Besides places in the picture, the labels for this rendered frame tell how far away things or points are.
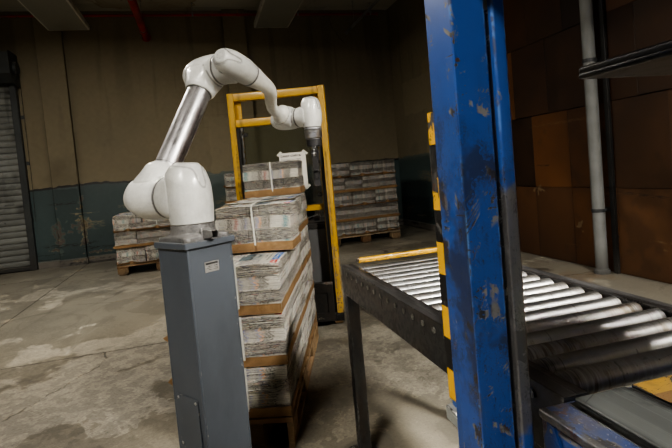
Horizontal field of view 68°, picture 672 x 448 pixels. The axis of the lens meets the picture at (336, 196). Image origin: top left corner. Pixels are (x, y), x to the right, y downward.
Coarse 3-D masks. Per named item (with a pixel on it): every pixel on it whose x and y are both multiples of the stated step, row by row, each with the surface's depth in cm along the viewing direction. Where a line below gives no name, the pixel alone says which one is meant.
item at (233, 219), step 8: (224, 208) 244; (232, 208) 244; (240, 208) 243; (216, 216) 244; (224, 216) 244; (232, 216) 243; (240, 216) 243; (216, 224) 244; (224, 224) 244; (232, 224) 244; (240, 224) 243; (232, 232) 243; (240, 232) 243; (240, 240) 243; (248, 240) 243
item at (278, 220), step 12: (264, 204) 242; (276, 204) 242; (288, 204) 242; (264, 216) 242; (276, 216) 242; (288, 216) 242; (264, 228) 242; (276, 228) 242; (288, 228) 241; (264, 240) 243; (276, 240) 243; (288, 240) 242
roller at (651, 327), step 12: (636, 324) 111; (648, 324) 110; (660, 324) 111; (576, 336) 107; (588, 336) 106; (600, 336) 107; (612, 336) 107; (624, 336) 107; (636, 336) 108; (528, 348) 103; (540, 348) 103; (552, 348) 103; (564, 348) 103; (576, 348) 104
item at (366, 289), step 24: (360, 288) 186; (384, 288) 163; (384, 312) 162; (408, 312) 142; (432, 312) 133; (408, 336) 144; (432, 336) 128; (432, 360) 129; (528, 360) 97; (552, 384) 86
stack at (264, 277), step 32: (256, 256) 235; (288, 256) 250; (256, 288) 216; (288, 288) 242; (256, 320) 217; (288, 320) 231; (256, 352) 218; (256, 384) 219; (288, 384) 220; (288, 416) 220
